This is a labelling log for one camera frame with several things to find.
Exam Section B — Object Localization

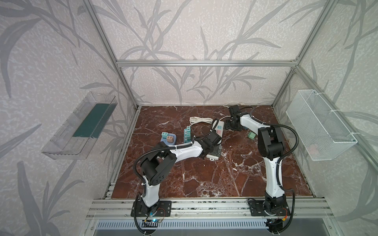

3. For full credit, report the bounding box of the clear plastic tray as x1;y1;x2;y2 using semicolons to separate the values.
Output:
41;92;118;160

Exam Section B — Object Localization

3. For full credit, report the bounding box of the pink cube plug front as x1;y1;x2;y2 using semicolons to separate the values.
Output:
166;135;175;143

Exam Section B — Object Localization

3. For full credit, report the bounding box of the coiled white strip cable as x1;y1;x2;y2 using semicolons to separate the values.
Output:
188;116;214;126

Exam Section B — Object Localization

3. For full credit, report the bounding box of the aluminium cage frame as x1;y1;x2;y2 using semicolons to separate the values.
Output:
82;0;378;222

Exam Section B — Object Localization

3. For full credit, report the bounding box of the blue square power socket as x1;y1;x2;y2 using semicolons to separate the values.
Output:
160;132;177;145

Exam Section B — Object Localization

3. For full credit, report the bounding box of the white wire mesh basket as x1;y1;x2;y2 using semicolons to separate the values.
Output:
286;89;358;161

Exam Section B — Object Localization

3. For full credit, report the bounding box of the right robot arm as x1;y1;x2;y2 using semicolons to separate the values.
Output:
225;105;299;215

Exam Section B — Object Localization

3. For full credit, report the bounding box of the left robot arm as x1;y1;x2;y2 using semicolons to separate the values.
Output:
133;130;221;208

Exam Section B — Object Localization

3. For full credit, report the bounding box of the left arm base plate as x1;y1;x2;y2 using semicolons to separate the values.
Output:
131;199;172;217

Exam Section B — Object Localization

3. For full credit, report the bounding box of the green cube plug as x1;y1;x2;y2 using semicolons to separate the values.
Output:
248;132;256;140

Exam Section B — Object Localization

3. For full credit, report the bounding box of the teal USB power strip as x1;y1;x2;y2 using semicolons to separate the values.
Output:
184;126;192;143

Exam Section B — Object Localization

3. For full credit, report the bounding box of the long white power strip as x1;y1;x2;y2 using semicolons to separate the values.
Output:
206;119;225;161

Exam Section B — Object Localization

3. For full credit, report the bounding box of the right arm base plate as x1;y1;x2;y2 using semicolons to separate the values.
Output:
247;198;291;217

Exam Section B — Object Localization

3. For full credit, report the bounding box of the aluminium front rail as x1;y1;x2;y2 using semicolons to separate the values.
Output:
86;197;335;220

